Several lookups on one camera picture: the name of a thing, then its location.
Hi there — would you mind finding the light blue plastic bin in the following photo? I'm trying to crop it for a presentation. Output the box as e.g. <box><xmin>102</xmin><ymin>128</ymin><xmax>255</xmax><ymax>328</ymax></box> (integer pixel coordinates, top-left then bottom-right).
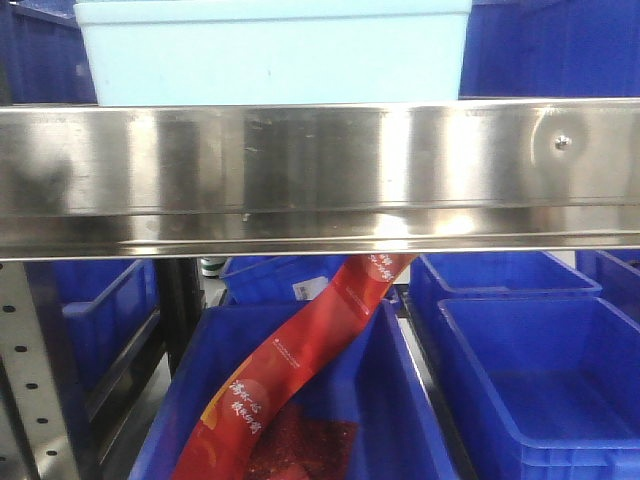
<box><xmin>74</xmin><ymin>1</ymin><xmax>472</xmax><ymax>106</ymax></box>

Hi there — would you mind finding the dark blue bin rear middle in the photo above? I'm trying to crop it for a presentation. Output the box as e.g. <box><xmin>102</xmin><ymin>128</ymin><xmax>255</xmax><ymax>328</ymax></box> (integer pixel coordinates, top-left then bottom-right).
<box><xmin>220</xmin><ymin>255</ymin><xmax>374</xmax><ymax>304</ymax></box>

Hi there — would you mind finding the dark blue bin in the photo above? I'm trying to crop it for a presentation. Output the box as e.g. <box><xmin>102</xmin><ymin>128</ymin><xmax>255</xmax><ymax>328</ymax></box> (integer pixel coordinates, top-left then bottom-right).
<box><xmin>409</xmin><ymin>251</ymin><xmax>602</xmax><ymax>327</ymax></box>
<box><xmin>220</xmin><ymin>255</ymin><xmax>374</xmax><ymax>304</ymax></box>
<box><xmin>438</xmin><ymin>298</ymin><xmax>639</xmax><ymax>479</ymax></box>
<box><xmin>460</xmin><ymin>1</ymin><xmax>639</xmax><ymax>97</ymax></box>
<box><xmin>1</xmin><ymin>1</ymin><xmax>96</xmax><ymax>104</ymax></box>
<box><xmin>24</xmin><ymin>257</ymin><xmax>160</xmax><ymax>396</ymax></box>
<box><xmin>129</xmin><ymin>302</ymin><xmax>458</xmax><ymax>479</ymax></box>

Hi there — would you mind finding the dark blue bin lower middle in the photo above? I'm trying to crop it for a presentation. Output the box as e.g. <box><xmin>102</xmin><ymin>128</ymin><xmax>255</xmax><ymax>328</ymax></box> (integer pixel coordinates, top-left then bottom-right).
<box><xmin>129</xmin><ymin>302</ymin><xmax>458</xmax><ymax>479</ymax></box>

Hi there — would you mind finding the dark blue bin rear right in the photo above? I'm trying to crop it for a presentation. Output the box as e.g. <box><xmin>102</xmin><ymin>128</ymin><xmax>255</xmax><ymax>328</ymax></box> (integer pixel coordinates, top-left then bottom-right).
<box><xmin>409</xmin><ymin>251</ymin><xmax>602</xmax><ymax>327</ymax></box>

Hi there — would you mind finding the red printed banner strip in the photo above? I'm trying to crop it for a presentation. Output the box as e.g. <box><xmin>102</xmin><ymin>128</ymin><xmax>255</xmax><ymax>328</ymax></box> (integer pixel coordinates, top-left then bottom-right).
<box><xmin>171</xmin><ymin>253</ymin><xmax>415</xmax><ymax>479</ymax></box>

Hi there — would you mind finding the dark blue bin lower left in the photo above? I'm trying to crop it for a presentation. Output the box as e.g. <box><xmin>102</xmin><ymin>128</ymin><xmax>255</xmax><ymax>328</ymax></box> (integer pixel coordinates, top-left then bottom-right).
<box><xmin>24</xmin><ymin>257</ymin><xmax>160</xmax><ymax>396</ymax></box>

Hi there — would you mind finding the dark blue bin upper right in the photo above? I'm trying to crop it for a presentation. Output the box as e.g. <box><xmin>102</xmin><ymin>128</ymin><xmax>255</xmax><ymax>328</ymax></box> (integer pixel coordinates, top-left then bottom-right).
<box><xmin>460</xmin><ymin>1</ymin><xmax>639</xmax><ymax>97</ymax></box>

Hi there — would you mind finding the dark blue bin lower right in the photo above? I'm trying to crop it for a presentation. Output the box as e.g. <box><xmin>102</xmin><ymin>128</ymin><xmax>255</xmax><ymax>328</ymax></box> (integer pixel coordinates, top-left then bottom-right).
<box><xmin>438</xmin><ymin>298</ymin><xmax>639</xmax><ymax>479</ymax></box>

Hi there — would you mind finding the dark blue bin far left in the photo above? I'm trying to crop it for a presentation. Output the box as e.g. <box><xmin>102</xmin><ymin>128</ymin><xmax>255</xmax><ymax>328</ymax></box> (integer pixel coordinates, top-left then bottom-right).
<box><xmin>1</xmin><ymin>1</ymin><xmax>96</xmax><ymax>104</ymax></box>

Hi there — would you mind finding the stainless steel shelf rail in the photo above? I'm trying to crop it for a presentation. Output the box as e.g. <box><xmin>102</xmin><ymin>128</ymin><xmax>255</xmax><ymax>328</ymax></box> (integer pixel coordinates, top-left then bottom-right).
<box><xmin>1</xmin><ymin>98</ymin><xmax>639</xmax><ymax>260</ymax></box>

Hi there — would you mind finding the steel rail bolt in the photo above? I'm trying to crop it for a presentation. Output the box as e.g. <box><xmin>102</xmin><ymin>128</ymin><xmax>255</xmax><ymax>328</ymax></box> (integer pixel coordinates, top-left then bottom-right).
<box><xmin>554</xmin><ymin>135</ymin><xmax>573</xmax><ymax>151</ymax></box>

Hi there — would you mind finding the perforated steel shelf post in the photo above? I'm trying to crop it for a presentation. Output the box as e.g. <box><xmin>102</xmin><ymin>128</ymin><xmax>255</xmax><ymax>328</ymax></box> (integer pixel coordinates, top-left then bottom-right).
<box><xmin>1</xmin><ymin>262</ymin><xmax>81</xmax><ymax>479</ymax></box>

